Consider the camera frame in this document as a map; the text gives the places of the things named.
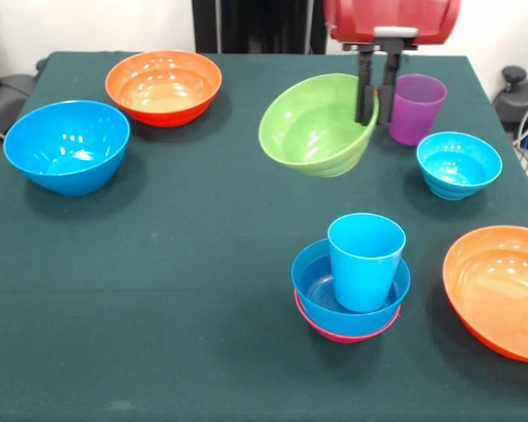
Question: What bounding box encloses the light blue ribbed bowl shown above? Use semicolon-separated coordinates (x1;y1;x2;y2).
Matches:
415;132;503;201

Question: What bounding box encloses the blue cup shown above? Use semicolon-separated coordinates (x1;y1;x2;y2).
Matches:
326;213;407;314

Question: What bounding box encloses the large orange bowl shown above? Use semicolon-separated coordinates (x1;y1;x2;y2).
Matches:
442;225;528;365
105;48;224;128

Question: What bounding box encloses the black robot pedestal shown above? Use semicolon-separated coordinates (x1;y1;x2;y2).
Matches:
191;0;331;55

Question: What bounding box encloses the dark grey pedestal foot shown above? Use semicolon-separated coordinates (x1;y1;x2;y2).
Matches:
492;65;528;135

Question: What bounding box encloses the pink bowl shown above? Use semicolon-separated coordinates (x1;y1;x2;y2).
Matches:
294;289;402;345

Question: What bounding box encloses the purple cup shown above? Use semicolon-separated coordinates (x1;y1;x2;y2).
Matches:
388;73;449;147

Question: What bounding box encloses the dark green tablecloth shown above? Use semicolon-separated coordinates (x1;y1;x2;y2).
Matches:
0;51;528;422

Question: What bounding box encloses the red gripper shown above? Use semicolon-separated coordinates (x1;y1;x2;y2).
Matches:
323;0;462;126

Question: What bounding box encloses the green ribbed bowl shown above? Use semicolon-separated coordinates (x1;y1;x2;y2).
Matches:
258;73;381;179

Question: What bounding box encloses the large blue bowl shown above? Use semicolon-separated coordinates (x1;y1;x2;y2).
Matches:
3;99;132;197

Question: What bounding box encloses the medium blue bowl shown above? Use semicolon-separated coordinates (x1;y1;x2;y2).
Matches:
290;238;412;338

